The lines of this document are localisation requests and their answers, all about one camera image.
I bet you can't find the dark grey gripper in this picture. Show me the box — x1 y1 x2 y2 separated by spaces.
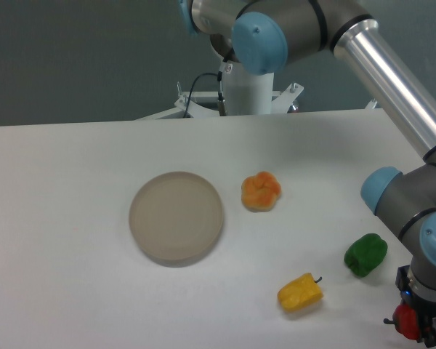
395 265 436 348

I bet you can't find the red toy pepper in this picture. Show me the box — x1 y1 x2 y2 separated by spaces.
383 303 421 341

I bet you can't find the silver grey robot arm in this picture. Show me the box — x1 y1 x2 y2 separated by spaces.
179 1 436 348

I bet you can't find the green toy pepper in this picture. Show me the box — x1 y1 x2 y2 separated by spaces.
344 233 388 278

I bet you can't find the yellow toy pepper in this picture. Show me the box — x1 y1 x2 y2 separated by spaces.
277 273 323 313

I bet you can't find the beige round plate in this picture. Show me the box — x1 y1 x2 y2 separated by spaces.
129 172 225 268

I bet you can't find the orange knotted bread roll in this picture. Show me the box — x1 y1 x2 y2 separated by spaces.
241 171 282 212

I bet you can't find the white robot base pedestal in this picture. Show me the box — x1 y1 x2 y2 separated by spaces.
134 34 382 121

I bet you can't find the black cable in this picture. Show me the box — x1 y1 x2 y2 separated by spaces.
183 48 237 119

